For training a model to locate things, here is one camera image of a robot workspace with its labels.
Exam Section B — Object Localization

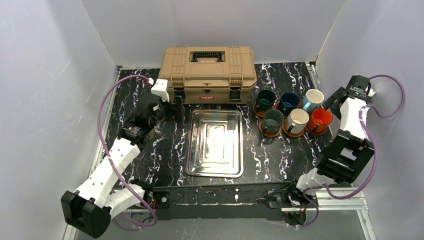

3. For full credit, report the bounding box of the orange cup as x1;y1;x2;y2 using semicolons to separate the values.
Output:
306;108;333;132

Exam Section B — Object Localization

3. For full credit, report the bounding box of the white cup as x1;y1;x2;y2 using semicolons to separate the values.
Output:
300;89;325;114

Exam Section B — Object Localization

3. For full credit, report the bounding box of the brown wooden coaster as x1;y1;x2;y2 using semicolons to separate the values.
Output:
281;119;306;138
252;102;269;118
273;100;282;112
258;119;283;138
305;126;329;137

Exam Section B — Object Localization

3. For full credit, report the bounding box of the cream cup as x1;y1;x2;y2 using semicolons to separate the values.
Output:
285;108;309;134

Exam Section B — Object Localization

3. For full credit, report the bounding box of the navy blue cup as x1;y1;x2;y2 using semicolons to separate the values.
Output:
277;92;300;117

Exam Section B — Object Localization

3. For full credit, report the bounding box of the dark grey cup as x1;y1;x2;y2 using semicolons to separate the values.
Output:
261;108;285;135

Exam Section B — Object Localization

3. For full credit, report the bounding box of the teal cup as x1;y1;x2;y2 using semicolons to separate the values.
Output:
254;89;276;113

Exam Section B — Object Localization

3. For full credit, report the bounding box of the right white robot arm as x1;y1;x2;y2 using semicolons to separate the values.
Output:
294;75;375;196

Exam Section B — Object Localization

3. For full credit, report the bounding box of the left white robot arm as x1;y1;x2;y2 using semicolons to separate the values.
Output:
60;93;172;239

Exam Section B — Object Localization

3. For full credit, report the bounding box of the tan plastic toolbox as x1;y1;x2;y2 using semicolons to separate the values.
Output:
158;45;257;105

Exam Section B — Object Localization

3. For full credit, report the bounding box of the stainless steel tray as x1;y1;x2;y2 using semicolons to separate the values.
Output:
185;109;244;178

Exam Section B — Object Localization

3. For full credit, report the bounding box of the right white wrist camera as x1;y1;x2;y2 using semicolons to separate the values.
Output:
367;88;376;98

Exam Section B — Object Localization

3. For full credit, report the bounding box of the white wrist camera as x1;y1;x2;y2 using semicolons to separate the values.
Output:
150;78;170;102
367;88;376;98

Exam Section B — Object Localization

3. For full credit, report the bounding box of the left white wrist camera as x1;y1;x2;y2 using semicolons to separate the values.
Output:
150;78;170;102

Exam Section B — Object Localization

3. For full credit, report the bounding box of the aluminium frame rail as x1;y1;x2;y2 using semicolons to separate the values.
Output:
67;187;377;240

